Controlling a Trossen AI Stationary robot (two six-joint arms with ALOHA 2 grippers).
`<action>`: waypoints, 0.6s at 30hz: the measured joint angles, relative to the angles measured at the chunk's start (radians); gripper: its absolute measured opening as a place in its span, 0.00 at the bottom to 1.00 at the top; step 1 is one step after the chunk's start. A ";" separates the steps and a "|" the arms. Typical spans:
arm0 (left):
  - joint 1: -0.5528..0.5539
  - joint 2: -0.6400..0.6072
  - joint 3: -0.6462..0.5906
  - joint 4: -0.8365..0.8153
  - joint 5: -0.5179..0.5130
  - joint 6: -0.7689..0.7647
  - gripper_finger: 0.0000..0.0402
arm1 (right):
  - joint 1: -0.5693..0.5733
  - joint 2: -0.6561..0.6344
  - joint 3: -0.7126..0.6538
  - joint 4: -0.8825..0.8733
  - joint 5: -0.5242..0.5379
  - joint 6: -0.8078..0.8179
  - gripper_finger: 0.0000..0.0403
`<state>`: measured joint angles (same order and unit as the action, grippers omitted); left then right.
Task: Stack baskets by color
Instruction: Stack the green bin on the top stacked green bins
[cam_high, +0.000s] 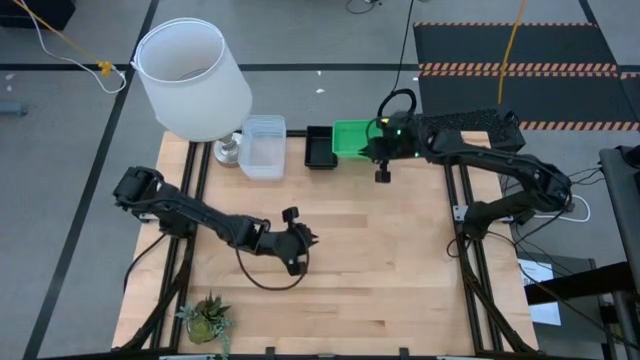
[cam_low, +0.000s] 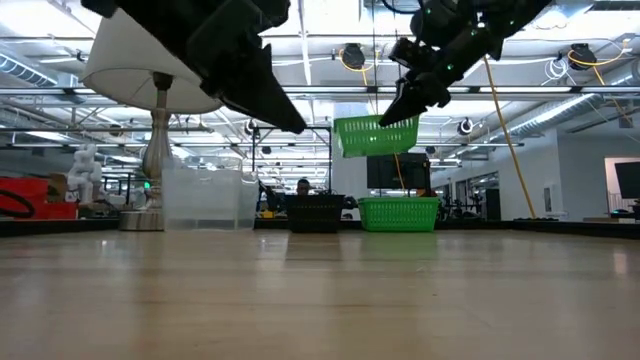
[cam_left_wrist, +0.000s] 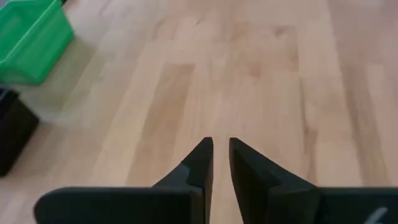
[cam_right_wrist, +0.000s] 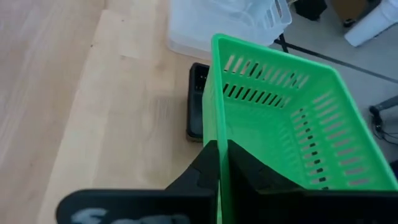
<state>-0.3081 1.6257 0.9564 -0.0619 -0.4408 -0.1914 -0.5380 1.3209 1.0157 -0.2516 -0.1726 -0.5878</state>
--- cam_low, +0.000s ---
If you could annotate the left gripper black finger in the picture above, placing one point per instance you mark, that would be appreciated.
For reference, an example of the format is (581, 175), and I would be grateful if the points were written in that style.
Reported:
(265, 100)

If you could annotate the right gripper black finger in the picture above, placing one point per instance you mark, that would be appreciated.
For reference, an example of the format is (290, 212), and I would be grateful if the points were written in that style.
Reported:
(400, 107)

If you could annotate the green plastic basket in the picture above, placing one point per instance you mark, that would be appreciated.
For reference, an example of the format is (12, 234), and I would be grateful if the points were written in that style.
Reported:
(398, 215)
(375, 136)

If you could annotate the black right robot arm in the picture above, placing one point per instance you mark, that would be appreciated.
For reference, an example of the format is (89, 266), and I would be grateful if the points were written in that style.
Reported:
(500, 15)

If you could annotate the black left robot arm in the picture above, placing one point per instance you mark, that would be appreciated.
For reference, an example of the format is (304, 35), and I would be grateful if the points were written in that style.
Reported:
(150, 20)

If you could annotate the black monitor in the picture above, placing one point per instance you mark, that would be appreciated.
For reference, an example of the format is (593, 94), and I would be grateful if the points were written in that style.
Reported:
(385, 171)

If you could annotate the person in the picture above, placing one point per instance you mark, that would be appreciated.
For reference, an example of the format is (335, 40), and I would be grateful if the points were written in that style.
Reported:
(303, 186)

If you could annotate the white shade silver table lamp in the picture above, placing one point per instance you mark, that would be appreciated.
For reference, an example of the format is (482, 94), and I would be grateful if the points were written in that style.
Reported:
(125, 65)

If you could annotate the clear plastic basket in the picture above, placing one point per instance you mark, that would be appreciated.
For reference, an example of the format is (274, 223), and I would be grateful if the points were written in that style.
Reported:
(210, 205)

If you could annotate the white figure sculpture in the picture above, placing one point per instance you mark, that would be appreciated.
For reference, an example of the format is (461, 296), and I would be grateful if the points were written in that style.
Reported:
(85, 175)

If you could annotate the red box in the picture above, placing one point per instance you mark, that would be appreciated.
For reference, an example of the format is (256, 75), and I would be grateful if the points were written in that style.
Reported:
(40, 197)

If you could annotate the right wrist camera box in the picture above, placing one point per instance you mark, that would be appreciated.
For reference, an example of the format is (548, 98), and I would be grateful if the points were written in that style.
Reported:
(410, 52)

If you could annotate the black metal gantry frame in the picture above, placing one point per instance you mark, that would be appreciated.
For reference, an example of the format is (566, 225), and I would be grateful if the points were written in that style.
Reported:
(292, 128)

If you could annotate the black metal table frame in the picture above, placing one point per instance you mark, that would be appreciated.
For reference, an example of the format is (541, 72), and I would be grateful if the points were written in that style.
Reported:
(550, 227)

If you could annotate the black wall screen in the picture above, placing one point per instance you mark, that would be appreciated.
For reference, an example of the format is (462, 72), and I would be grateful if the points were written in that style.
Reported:
(629, 180)

